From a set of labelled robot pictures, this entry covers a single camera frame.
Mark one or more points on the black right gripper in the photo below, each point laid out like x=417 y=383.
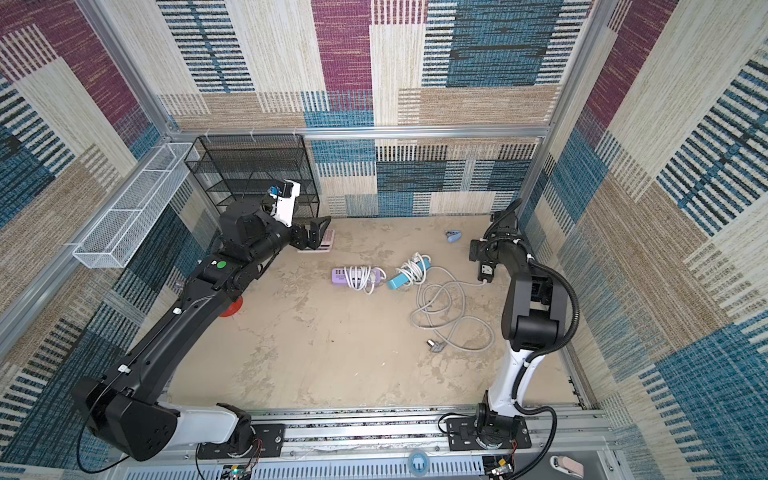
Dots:
x=501 y=229

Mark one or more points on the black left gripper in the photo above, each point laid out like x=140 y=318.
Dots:
x=302 y=242

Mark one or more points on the black power strip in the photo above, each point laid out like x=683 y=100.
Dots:
x=486 y=272

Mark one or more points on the purple power strip with cord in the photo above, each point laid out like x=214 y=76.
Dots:
x=359 y=278

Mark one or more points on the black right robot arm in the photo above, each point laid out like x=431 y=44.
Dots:
x=540 y=316

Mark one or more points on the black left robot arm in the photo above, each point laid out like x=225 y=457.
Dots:
x=122 y=407

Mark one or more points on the pink calculator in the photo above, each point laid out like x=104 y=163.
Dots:
x=325 y=245

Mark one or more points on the red pen cup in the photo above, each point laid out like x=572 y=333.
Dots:
x=233 y=309

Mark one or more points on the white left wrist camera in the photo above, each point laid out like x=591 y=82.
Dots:
x=283 y=197

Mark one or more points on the teal power strip with cord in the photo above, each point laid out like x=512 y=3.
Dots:
x=412 y=272

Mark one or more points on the black wire mesh shelf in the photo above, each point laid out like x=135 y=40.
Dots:
x=233 y=167

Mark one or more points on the white wire mesh basket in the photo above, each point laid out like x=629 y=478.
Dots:
x=120 y=231

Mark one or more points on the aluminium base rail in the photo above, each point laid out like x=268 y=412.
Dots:
x=362 y=443

